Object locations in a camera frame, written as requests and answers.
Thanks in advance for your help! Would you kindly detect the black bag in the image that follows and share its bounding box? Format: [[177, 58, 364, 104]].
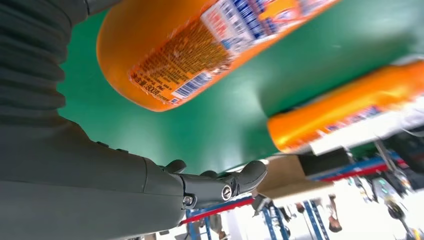
[[298, 147, 352, 176]]

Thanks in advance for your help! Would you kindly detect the brown cardboard box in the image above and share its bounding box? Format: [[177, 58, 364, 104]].
[[255, 153, 335, 200]]

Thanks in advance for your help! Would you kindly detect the blue metal shelving rack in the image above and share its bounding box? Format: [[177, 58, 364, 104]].
[[180, 150, 424, 240]]

